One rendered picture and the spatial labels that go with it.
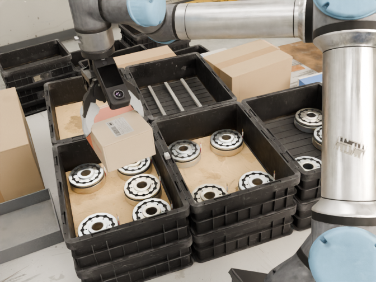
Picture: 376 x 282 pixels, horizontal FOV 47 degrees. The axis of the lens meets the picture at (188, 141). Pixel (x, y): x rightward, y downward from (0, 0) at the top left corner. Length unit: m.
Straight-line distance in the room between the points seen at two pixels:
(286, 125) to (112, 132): 0.69
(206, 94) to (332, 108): 0.98
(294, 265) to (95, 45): 0.58
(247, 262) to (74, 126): 0.76
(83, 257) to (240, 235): 0.41
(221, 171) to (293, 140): 0.28
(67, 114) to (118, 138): 0.70
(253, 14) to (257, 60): 0.94
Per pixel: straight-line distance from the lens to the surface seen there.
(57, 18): 4.41
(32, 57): 2.93
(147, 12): 0.82
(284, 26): 0.88
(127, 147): 0.97
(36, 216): 1.45
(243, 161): 1.32
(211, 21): 0.90
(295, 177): 1.13
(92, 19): 0.90
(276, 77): 1.84
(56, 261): 1.31
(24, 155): 1.44
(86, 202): 1.25
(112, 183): 1.29
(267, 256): 1.24
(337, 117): 0.70
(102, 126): 1.01
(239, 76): 1.71
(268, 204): 1.16
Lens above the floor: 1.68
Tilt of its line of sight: 37 degrees down
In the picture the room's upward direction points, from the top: 4 degrees counter-clockwise
